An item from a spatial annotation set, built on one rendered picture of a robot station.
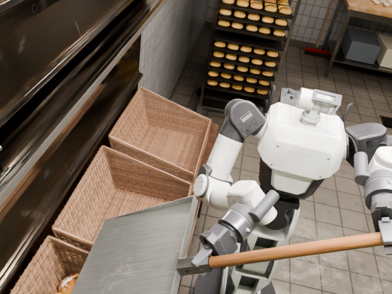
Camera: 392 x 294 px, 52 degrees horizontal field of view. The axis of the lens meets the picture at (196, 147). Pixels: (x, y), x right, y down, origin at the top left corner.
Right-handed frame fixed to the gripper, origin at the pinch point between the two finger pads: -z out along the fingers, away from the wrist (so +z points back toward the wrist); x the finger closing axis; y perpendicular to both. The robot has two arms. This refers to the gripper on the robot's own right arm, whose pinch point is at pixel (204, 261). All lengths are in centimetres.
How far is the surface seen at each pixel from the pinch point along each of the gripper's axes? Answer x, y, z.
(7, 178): 43, -20, -22
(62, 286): -20, -66, -27
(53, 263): -13, -70, -24
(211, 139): -52, -115, 96
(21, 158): 43, -24, -16
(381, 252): -171, -42, 135
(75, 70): 44, -61, 21
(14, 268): 7, -52, -34
